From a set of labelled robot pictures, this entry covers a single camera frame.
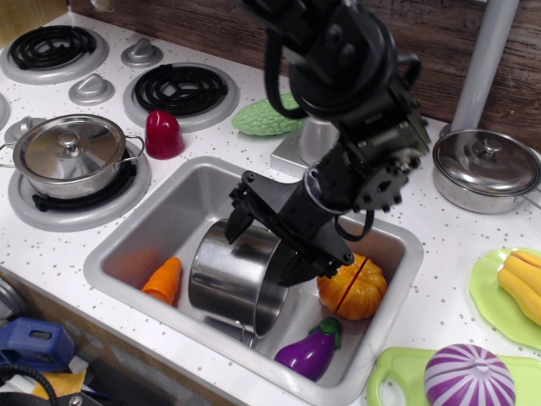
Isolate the grey stove knob lower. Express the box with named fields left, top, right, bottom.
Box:
left=68, top=74, right=115, bottom=106

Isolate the purple toy eggplant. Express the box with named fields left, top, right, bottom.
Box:
left=274, top=317, right=342, bottom=381

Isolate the green cutting board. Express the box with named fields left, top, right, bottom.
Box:
left=366, top=348, right=540, bottom=405

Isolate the red toy pepper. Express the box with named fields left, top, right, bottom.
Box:
left=145, top=110, right=185, bottom=160

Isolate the lidded steel pan right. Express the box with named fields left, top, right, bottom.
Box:
left=432, top=129, right=540, bottom=214

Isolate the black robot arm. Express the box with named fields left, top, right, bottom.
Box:
left=225, top=1, right=429, bottom=287

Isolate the yellow toy squash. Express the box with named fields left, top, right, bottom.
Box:
left=497, top=250, right=540, bottom=325

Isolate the black cable lower left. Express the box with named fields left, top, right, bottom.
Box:
left=0, top=361, right=58, bottom=406

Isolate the green toy bitter gourd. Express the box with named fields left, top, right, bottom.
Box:
left=232, top=99, right=304, bottom=136

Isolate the purple striped toy onion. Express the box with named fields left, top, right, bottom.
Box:
left=424, top=343, right=516, bottom=405

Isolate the yellow cloth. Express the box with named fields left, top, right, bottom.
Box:
left=42, top=370, right=86, bottom=398

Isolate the front stove burner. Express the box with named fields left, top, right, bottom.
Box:
left=8, top=155, right=151, bottom=233

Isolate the grey metal sink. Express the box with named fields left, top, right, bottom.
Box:
left=84, top=157, right=424, bottom=405

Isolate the grey stove knob left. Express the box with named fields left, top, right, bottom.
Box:
left=4, top=116, right=46, bottom=143

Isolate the stove burner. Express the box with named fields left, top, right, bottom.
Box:
left=123, top=63, right=239, bottom=133
left=8, top=155, right=151, bottom=233
left=1, top=25, right=108, bottom=85

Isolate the orange toy carrot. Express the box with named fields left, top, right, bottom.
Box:
left=141, top=257, right=183, bottom=305

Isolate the grey stove knob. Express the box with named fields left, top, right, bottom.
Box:
left=4, top=116, right=46, bottom=143
left=121, top=38, right=163, bottom=69
left=68, top=74, right=115, bottom=106

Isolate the lidded steel pot on burner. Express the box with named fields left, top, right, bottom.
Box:
left=1, top=114, right=145, bottom=200

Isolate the blue device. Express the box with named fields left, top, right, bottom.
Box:
left=1, top=317, right=75, bottom=372

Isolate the back right stove burner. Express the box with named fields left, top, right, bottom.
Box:
left=123, top=63, right=239, bottom=133

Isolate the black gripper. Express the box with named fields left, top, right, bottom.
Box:
left=225, top=171, right=354, bottom=287

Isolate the grey stove knob upper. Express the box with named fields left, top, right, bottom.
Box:
left=121, top=38, right=163, bottom=69

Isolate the green plate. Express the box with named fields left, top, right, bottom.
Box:
left=469, top=247, right=540, bottom=354

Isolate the orange toy pumpkin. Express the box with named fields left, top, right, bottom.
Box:
left=317, top=254, right=388, bottom=321

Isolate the grey vertical pole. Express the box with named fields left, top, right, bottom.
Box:
left=450, top=0, right=520, bottom=132

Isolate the back left stove burner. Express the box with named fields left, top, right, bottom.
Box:
left=1, top=25, right=108, bottom=85

